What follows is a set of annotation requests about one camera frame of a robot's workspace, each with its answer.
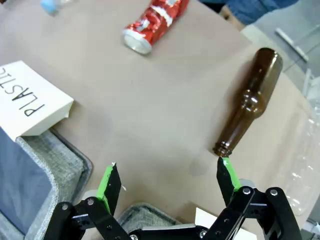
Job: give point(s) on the person in denim shirt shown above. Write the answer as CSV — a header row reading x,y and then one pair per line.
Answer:
x,y
250,10

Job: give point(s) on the grey felt plastic basket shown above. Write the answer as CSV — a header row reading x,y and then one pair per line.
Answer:
x,y
45,150

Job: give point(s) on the folded white PLASTIC card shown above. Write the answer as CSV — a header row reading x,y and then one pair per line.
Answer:
x,y
30,100

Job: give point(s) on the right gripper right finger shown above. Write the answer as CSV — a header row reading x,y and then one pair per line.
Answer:
x,y
226,180

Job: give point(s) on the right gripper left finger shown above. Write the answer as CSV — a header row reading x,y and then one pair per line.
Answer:
x,y
111,185

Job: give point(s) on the grey felt can basket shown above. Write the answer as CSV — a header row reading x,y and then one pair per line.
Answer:
x,y
145,215

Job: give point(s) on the crushed red soda can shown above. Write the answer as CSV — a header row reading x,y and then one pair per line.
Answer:
x,y
155,22

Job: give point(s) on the pink label plastic bottle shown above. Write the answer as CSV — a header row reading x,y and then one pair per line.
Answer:
x,y
302,175

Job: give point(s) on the clear smooth plastic bottle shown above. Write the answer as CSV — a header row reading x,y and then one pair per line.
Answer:
x,y
51,7

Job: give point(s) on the brown glass bottle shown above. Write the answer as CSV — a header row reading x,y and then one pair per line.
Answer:
x,y
250,100

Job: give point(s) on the folded white CAN card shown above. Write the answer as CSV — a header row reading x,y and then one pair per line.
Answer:
x,y
203,217

